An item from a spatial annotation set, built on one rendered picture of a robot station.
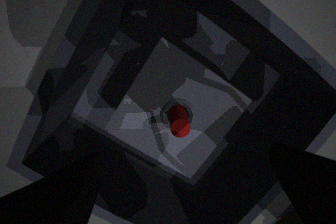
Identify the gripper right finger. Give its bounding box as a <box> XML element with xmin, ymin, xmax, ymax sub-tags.
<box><xmin>269</xmin><ymin>143</ymin><xmax>336</xmax><ymax>224</ymax></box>

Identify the dark red peg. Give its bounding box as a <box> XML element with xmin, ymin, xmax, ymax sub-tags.
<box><xmin>169</xmin><ymin>105</ymin><xmax>190</xmax><ymax>138</ymax></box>

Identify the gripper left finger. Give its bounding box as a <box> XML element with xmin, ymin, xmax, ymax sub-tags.
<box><xmin>0</xmin><ymin>152</ymin><xmax>103</xmax><ymax>224</ymax></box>

